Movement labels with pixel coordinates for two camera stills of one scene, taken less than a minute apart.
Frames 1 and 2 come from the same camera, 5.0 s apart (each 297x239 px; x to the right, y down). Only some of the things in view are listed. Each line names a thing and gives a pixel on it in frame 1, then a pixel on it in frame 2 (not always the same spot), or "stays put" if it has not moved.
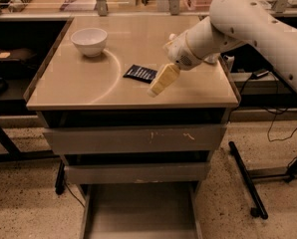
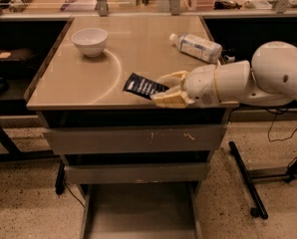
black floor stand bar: x=259 y=210 stays put
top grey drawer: x=139 y=139 stays put
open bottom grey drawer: x=142 y=211 stays put
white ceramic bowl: x=90 y=41 stays put
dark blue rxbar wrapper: x=143 y=74 → x=143 y=86
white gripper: x=178 y=51 → x=200 y=84
